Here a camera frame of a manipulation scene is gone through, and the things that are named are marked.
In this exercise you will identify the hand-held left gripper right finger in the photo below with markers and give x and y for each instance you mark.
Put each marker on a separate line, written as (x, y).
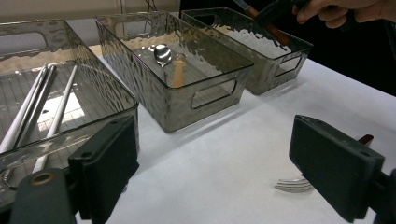
(336, 168)

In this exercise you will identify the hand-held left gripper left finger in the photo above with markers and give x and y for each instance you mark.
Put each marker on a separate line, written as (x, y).
(106, 168)

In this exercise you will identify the smoky clear plastic bin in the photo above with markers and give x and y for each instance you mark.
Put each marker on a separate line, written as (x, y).
(264, 77)
(93, 90)
(155, 102)

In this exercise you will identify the metal chopstick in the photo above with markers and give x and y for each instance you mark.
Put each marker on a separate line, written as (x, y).
(36, 102)

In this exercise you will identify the metal spoon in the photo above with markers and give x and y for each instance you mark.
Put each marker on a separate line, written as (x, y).
(162, 53)

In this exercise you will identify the white table cover sheet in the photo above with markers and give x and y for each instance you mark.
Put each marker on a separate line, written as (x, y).
(233, 161)

